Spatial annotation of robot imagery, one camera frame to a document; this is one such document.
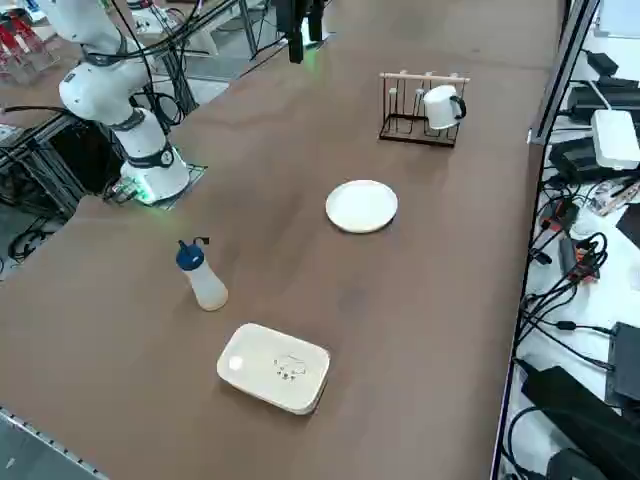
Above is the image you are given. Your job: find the aluminium support frame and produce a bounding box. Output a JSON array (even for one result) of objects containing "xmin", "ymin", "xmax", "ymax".
[{"xmin": 0, "ymin": 112, "xmax": 126, "ymax": 221}]

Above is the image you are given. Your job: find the white rectangular device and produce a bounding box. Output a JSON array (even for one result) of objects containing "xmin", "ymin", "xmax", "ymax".
[{"xmin": 590, "ymin": 108, "xmax": 640, "ymax": 171}]

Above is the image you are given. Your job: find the clear acrylic shelf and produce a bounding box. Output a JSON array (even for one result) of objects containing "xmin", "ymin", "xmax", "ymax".
[{"xmin": 0, "ymin": 9, "xmax": 62, "ymax": 86}]

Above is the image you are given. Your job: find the small black power adapter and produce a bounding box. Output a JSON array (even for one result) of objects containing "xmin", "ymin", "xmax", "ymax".
[{"xmin": 584, "ymin": 49, "xmax": 620, "ymax": 77}]

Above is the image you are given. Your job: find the black wire cup rack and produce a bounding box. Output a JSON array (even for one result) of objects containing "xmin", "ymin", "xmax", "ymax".
[{"xmin": 378, "ymin": 71, "xmax": 472, "ymax": 149}]

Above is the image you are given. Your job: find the long black power adapter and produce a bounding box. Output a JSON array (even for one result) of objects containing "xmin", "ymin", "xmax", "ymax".
[{"xmin": 566, "ymin": 84, "xmax": 640, "ymax": 122}]

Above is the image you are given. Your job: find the white mug black handle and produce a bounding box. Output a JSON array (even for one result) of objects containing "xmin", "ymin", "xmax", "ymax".
[{"xmin": 422, "ymin": 84, "xmax": 468, "ymax": 131}]

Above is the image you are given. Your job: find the black flat box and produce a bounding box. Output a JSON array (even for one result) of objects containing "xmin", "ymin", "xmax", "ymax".
[{"xmin": 603, "ymin": 321, "xmax": 640, "ymax": 407}]

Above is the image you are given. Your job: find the printed paper sheet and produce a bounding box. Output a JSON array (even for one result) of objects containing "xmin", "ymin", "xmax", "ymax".
[{"xmin": 592, "ymin": 178, "xmax": 640, "ymax": 217}]

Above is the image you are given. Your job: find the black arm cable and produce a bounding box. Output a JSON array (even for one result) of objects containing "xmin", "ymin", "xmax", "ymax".
[{"xmin": 77, "ymin": 0, "xmax": 261, "ymax": 126}]

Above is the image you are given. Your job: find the aluminium edge rail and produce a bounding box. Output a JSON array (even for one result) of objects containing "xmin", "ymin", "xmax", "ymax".
[{"xmin": 0, "ymin": 405, "xmax": 109, "ymax": 480}]

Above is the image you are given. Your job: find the large black power brick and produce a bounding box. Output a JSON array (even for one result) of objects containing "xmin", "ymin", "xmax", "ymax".
[{"xmin": 519, "ymin": 365, "xmax": 640, "ymax": 480}]

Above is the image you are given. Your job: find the red and black device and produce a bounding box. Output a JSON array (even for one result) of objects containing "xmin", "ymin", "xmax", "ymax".
[{"xmin": 559, "ymin": 234, "xmax": 609, "ymax": 284}]

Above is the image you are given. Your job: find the white round plate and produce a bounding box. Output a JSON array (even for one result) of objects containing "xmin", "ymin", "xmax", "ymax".
[{"xmin": 325, "ymin": 179, "xmax": 400, "ymax": 235}]

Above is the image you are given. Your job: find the cream rectangular lidded box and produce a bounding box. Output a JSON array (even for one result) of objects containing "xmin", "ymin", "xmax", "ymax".
[{"xmin": 216, "ymin": 322, "xmax": 332, "ymax": 417}]

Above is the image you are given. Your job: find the aluminium frame post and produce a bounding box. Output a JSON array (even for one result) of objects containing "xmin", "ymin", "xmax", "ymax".
[{"xmin": 527, "ymin": 0, "xmax": 602, "ymax": 146}]

